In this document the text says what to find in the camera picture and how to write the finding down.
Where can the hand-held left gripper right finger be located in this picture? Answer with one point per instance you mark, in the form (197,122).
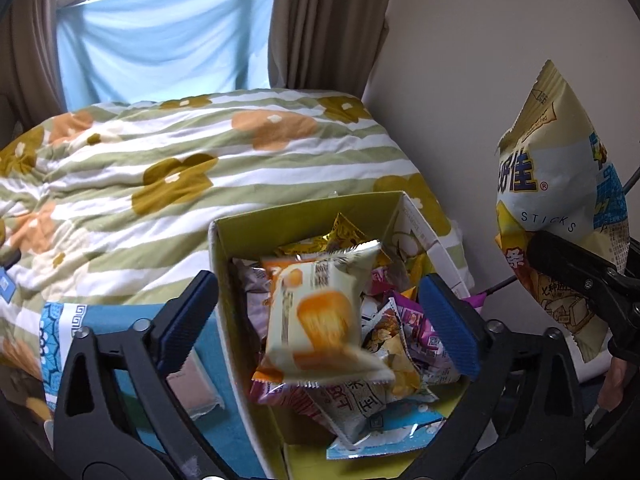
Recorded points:
(447,325)

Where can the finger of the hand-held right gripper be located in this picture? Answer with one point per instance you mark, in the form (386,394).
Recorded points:
(570,265)

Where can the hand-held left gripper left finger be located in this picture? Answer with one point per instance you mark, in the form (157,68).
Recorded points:
(187,320)

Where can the green cardboard box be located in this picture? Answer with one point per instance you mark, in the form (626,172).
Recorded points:
(235,285)

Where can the cream sticks snack packet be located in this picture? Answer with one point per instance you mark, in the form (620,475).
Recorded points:
(545,200)

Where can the cream orange snack packet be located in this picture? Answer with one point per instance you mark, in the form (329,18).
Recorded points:
(310,320)

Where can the blue snack packet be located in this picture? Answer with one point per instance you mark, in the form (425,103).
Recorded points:
(345,452)

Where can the person's right hand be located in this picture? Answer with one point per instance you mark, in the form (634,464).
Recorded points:
(612,382)

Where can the yellow nut-print snack packet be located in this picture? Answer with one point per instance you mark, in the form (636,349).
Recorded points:
(395,360)

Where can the pale purple snack packet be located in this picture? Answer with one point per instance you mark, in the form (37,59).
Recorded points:
(252,300)

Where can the small pink packet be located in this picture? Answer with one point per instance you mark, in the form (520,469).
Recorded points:
(195,390)

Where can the blue patterned tablecloth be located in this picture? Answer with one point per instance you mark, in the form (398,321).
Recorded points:
(227,435)

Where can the white black-lettered snack packet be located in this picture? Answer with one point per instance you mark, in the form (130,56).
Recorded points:
(360,410)

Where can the magenta snack packet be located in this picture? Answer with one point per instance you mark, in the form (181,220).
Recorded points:
(280,400)

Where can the gold snack packet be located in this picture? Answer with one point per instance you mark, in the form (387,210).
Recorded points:
(300,250)
(345,232)

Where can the blue card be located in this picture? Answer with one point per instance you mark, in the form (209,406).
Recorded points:
(6,285)

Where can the floral striped blanket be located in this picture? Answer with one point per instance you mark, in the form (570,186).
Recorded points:
(150,135)

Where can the light blue cloth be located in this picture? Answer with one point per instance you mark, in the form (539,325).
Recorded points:
(150,45)

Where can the beige curtain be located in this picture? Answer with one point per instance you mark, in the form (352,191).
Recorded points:
(325,25)
(30,60)

